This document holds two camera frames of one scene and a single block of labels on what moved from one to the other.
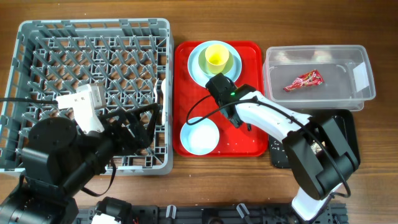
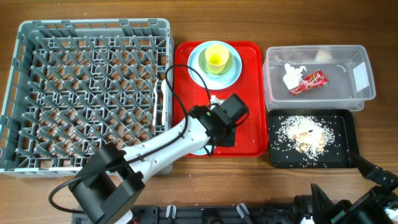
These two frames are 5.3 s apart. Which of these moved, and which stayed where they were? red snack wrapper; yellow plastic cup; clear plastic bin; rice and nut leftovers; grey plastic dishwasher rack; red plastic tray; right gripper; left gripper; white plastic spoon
Moved: rice and nut leftovers; left gripper; right gripper; red snack wrapper
Stayed: yellow plastic cup; clear plastic bin; red plastic tray; grey plastic dishwasher rack; white plastic spoon
